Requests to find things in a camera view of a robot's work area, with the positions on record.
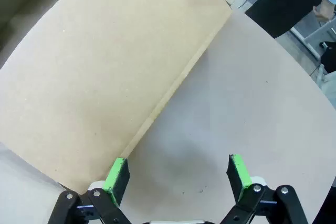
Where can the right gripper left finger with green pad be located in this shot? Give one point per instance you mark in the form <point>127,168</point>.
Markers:
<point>115,179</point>

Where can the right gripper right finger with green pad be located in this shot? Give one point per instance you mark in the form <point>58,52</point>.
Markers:
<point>240,174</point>

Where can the brown cardboard shipping box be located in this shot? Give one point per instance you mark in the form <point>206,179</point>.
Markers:
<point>92,72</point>

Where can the person's left hand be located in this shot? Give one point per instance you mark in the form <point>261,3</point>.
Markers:
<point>325,9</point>

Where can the person in light blue sweater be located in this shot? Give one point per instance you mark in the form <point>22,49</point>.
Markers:
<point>288,1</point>

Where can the white table frame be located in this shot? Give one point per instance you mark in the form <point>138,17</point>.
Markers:
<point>309,35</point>

